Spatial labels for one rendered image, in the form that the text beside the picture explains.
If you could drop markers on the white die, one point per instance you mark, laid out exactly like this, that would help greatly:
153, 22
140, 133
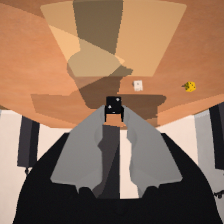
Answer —
138, 85

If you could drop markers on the light orange mat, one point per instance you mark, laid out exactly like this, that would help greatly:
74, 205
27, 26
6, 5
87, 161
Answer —
113, 37

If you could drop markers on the yellow die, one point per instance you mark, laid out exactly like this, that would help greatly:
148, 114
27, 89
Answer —
190, 86

